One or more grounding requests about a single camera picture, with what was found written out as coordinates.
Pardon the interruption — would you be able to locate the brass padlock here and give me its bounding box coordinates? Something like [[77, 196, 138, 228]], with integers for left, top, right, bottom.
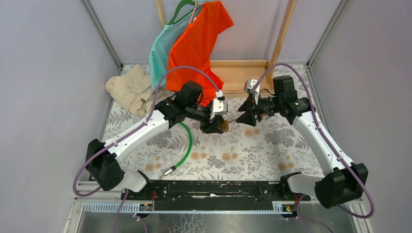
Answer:
[[219, 120, 229, 133]]

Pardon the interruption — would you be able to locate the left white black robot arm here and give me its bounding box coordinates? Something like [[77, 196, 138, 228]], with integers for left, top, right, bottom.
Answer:
[[85, 81, 228, 200]]

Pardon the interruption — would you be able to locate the floral patterned mat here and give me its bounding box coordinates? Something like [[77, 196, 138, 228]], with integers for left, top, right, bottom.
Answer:
[[91, 64, 327, 182]]

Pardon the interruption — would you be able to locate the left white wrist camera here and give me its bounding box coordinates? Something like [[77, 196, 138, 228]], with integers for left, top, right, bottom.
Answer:
[[210, 90, 228, 119]]

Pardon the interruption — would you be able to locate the green clothes hanger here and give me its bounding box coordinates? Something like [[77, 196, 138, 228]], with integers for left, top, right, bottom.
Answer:
[[168, 0, 195, 25]]

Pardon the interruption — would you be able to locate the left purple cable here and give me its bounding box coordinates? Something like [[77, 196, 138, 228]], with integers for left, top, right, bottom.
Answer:
[[72, 66, 224, 233]]

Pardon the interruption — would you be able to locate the beige crumpled cloth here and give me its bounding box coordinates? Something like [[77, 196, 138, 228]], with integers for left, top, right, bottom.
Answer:
[[105, 64, 155, 117]]

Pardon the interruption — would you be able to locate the green cable lock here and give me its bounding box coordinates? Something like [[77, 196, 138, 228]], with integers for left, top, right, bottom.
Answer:
[[160, 122, 193, 179]]

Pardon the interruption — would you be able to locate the wooden clothes rack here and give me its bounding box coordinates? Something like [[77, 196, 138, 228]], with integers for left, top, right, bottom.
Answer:
[[155, 0, 298, 99]]

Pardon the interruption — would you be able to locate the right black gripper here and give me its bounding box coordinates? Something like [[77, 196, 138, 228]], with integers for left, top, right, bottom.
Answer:
[[235, 92, 282, 127]]

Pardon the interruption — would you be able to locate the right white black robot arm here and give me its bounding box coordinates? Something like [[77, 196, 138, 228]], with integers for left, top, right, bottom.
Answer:
[[236, 76, 371, 209]]

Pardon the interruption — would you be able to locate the orange t-shirt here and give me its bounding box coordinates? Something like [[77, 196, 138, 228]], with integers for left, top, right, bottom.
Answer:
[[166, 1, 234, 106]]

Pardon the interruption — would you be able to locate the teal t-shirt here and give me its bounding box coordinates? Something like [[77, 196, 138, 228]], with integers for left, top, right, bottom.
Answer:
[[149, 4, 202, 90]]

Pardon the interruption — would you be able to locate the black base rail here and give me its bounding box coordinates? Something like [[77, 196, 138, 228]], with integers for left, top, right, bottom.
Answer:
[[121, 180, 300, 211]]

